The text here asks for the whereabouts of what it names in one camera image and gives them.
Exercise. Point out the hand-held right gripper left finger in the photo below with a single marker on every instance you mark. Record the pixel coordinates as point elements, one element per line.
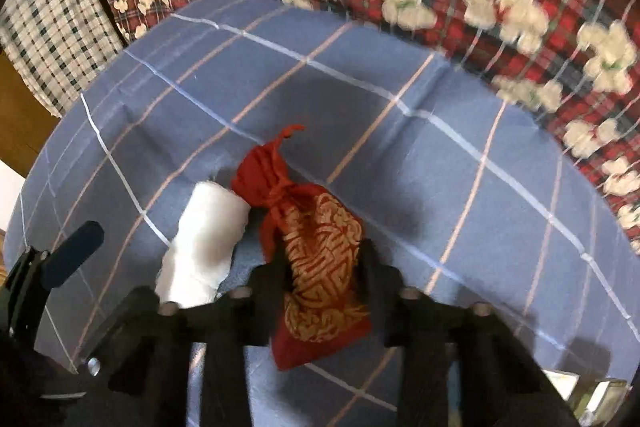
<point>267,302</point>

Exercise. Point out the rectangular gold tin box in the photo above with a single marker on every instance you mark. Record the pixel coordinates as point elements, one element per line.
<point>605,402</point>

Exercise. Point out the brown wooden door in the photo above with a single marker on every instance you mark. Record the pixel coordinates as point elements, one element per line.
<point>20,122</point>

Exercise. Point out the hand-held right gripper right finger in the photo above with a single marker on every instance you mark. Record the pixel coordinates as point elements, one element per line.
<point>377,292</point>

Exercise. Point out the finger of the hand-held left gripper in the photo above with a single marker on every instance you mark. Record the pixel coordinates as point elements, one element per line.
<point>75,247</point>

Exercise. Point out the white cloth with pink trim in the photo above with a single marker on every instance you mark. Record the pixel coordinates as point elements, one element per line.
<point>200,247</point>

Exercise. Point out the cream dark checked hanging cloth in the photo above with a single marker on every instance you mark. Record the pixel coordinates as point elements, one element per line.
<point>50,22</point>

